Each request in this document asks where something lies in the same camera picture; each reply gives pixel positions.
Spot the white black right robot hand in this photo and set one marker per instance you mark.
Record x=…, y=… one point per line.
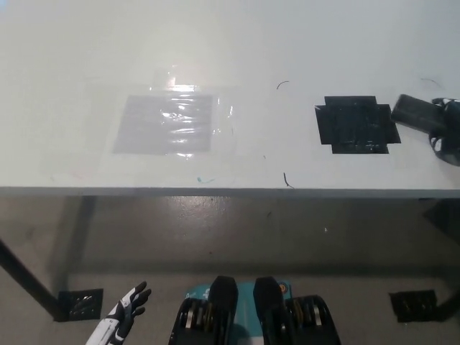
x=451, y=136

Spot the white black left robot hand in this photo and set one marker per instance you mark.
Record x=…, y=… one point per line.
x=120, y=320

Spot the dark grey whiteboard eraser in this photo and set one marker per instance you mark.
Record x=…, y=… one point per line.
x=413, y=112

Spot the black tape spot marking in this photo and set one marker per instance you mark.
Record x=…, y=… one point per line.
x=355, y=125

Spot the black table leg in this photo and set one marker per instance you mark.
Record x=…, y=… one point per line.
x=28, y=278
x=451, y=305

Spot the grey taped plastic sheet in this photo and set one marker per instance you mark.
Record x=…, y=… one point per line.
x=140, y=129

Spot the clear plastic film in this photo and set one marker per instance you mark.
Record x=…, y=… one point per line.
x=223, y=111

